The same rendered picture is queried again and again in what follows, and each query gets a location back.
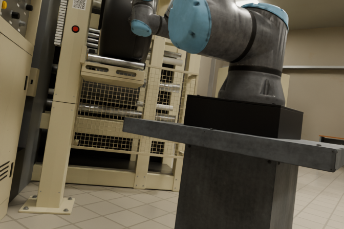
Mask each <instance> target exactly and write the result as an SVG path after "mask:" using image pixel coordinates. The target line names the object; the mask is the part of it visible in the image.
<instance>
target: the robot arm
mask: <svg viewBox="0 0 344 229"><path fill-rule="evenodd" d="M131 4H132V6H131V7H132V10H131V16H130V17H129V18H128V24H129V25H130V26H131V35H135V36H143V37H147V36H150V35H151V34H152V35H157V36H160V37H164V38H168V39H170V40H171V42H172V43H173V45H174V46H175V47H177V48H179V49H181V50H184V51H186V52H188V53H191V54H197V55H201V56H205V57H209V58H213V59H217V60H222V61H226V62H229V68H228V75H227V77H226V79H225V81H224V83H223V84H222V86H221V88H220V90H219V92H218V98H223V99H232V100H241V101H249V102H258V103H267V104H273V103H274V104H276V105H282V106H285V103H286V101H285V96H284V92H283V88H282V84H281V77H282V70H283V63H284V55H285V48H286V41H287V34H288V30H289V28H288V15H287V13H286V12H285V11H284V10H283V9H280V7H277V6H275V5H271V4H267V3H258V4H255V3H248V4H244V5H242V6H240V7H239V6H237V5H236V3H235V0H171V1H170V3H169V5H168V8H167V10H166V12H165V14H164V16H161V15H157V14H153V6H154V0H133V1H132V2H131Z"/></svg>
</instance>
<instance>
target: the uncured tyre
mask: <svg viewBox="0 0 344 229"><path fill-rule="evenodd" d="M132 1H133V0H105V6H104V13H103V20H102V27H101V35H100V45H99V54H100V55H103V56H109V57H115V58H120V59H126V60H132V61H138V62H143V63H145V62H146V59H147V55H148V52H149V49H150V46H151V41H152V37H153V35H152V34H151V35H150V36H147V37H143V36H135V35H131V26H130V25H129V24H128V18H129V17H130V16H131V10H132V7H131V6H132V4H131V2H132ZM156 6H157V0H154V6H153V14H156ZM104 64H105V63H104ZM105 65H110V66H116V67H122V68H128V69H132V70H138V69H135V68H129V67H123V66H117V65H111V64H105Z"/></svg>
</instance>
